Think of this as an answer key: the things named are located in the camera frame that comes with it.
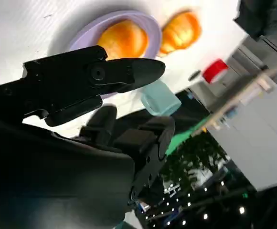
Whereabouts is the red cylinder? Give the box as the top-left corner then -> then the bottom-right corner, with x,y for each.
202,58 -> 229,84

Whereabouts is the green cloth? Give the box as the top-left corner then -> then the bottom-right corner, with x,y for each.
164,116 -> 213,156

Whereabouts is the black round table grommet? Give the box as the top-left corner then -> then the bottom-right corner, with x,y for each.
188,70 -> 201,81

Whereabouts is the orange and white bread roll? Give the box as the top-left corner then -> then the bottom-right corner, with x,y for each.
96,20 -> 150,60
159,10 -> 202,58

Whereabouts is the light grey cabinet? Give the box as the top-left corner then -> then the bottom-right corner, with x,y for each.
207,35 -> 277,191

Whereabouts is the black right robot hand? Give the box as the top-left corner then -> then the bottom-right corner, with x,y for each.
0,45 -> 176,229

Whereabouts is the pale green mug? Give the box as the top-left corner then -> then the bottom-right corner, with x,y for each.
140,80 -> 182,117

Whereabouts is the lilac plate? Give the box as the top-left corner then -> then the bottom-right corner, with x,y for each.
68,10 -> 163,100

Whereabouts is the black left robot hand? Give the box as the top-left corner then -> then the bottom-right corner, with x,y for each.
234,0 -> 277,41

